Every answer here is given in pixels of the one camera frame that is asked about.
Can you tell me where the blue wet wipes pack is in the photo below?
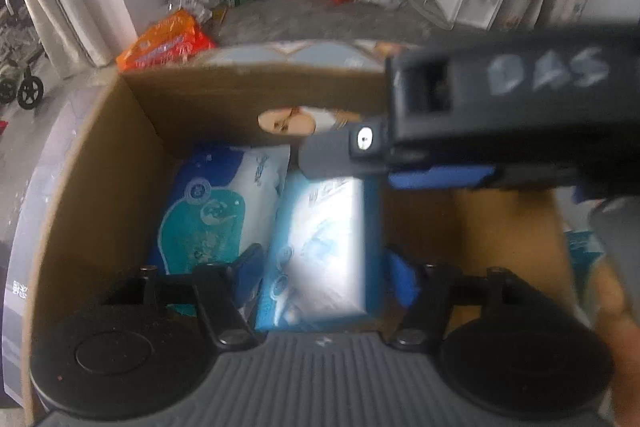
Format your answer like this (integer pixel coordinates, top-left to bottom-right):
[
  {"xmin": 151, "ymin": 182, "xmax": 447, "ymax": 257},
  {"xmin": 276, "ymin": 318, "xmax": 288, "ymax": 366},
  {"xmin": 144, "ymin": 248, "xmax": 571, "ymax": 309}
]
[{"xmin": 146, "ymin": 141, "xmax": 292, "ymax": 318}]

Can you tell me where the light blue tissue box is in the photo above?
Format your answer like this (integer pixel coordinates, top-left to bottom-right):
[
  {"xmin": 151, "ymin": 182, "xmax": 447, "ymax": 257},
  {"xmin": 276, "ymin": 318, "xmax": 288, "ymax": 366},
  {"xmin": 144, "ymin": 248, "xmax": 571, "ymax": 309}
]
[{"xmin": 255, "ymin": 171, "xmax": 383, "ymax": 332}]

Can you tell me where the person right hand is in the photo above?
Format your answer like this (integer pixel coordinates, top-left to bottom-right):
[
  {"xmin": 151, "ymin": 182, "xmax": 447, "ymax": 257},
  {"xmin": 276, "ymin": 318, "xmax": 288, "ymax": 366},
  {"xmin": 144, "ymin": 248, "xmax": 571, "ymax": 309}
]
[{"xmin": 591, "ymin": 260, "xmax": 640, "ymax": 426}]

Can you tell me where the brown cardboard box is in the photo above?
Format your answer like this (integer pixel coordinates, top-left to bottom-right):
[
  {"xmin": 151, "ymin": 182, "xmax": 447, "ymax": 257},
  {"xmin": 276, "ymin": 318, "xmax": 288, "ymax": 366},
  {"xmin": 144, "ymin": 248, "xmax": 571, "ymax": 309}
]
[{"xmin": 22, "ymin": 60, "xmax": 582, "ymax": 423}]

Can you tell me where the orange snack bag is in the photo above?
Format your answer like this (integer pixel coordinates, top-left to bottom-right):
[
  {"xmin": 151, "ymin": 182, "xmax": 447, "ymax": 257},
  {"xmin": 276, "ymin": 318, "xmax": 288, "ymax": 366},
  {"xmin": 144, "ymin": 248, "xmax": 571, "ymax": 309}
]
[{"xmin": 116, "ymin": 9, "xmax": 217, "ymax": 72}]

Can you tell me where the wheelchair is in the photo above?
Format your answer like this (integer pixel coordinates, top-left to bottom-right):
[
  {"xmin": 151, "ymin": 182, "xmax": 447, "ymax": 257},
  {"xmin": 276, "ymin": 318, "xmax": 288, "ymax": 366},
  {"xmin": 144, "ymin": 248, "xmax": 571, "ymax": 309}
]
[{"xmin": 1, "ymin": 0, "xmax": 46, "ymax": 110}]

